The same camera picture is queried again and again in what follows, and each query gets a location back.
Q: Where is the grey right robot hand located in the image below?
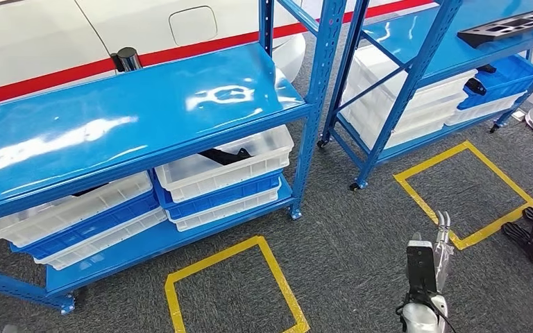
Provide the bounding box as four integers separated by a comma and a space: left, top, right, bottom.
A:
433, 211, 455, 295

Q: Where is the blue metal shelf rack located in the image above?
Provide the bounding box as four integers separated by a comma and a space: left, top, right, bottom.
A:
0, 0, 348, 316
316, 0, 533, 191

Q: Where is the black plastic plate holder part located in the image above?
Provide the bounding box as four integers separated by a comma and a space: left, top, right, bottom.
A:
456, 10, 533, 49

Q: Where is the black curved part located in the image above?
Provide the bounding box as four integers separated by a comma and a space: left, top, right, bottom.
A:
71, 183, 109, 198
197, 146, 253, 167

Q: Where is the yellow floor tape square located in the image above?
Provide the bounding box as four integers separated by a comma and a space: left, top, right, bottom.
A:
164, 235, 311, 333
393, 140, 533, 251

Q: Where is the black shoe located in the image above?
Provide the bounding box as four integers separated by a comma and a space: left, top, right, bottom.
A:
500, 221, 533, 266

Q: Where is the white plastic storage bin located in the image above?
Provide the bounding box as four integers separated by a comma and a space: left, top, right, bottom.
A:
339, 108, 451, 151
154, 125, 295, 204
167, 186, 281, 232
446, 92, 527, 127
342, 83, 468, 134
34, 207, 169, 271
351, 43, 479, 111
0, 171, 153, 249

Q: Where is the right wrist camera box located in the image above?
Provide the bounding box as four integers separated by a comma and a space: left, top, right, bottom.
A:
405, 232, 439, 295

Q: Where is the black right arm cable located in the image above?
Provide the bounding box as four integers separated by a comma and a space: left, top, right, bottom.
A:
395, 284, 456, 333

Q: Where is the black stanchion post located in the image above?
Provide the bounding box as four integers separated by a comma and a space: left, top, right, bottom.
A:
110, 46, 144, 74

